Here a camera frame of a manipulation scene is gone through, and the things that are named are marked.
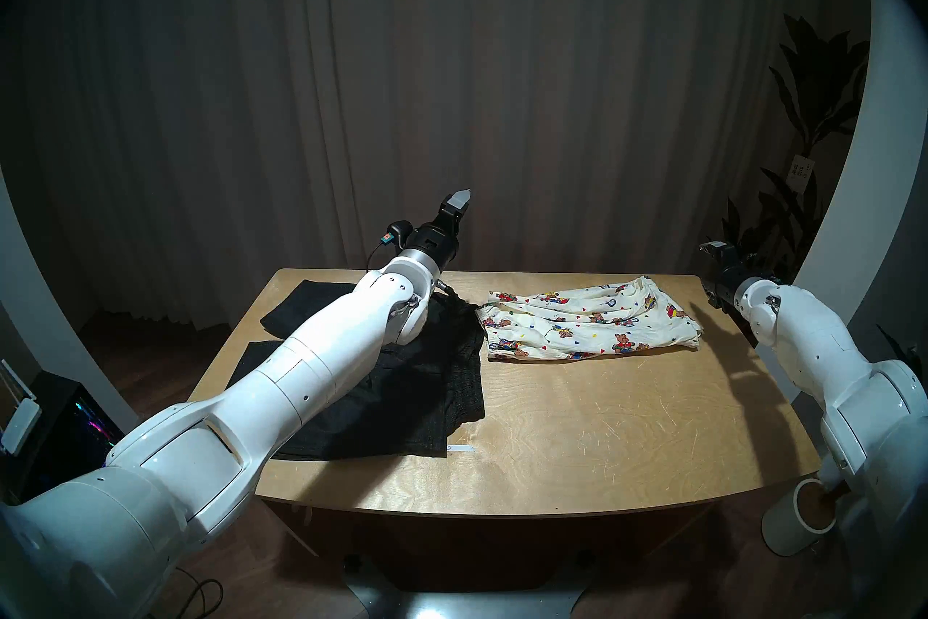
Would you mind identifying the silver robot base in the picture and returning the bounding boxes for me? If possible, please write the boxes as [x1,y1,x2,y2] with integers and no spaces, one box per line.
[341,552,599,619]

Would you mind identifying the black floor cable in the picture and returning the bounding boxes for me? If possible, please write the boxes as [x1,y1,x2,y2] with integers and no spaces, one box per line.
[170,567,225,619]

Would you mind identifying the tall dark leafy plant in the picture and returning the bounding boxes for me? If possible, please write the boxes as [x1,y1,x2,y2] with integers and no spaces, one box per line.
[707,12,871,292]

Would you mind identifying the light wooden table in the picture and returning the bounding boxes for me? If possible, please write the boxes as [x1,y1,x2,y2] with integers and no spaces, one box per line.
[152,268,820,593]

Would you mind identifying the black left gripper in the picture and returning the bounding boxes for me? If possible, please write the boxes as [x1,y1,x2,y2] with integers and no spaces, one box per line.
[405,187,473,267]

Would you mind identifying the white box device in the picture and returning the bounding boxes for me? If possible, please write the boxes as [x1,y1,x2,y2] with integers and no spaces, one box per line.
[0,360,43,457]

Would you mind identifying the white bear print shorts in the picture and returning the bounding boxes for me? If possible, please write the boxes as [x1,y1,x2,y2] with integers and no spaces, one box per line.
[477,275,704,362]

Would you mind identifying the black drawstring shorts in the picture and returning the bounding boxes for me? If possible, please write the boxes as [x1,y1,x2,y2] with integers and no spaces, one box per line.
[228,280,486,460]

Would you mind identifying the black computer tower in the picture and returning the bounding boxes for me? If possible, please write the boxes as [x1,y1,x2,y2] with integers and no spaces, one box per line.
[18,371,128,502]

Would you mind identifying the small dark leafy plant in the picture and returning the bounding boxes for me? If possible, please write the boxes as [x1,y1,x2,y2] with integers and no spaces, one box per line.
[874,324,928,379]

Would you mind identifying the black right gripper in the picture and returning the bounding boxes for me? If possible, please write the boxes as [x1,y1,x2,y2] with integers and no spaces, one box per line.
[700,240,780,314]

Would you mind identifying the grey pleated curtain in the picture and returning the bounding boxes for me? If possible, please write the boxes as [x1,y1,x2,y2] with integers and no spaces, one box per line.
[22,0,871,330]

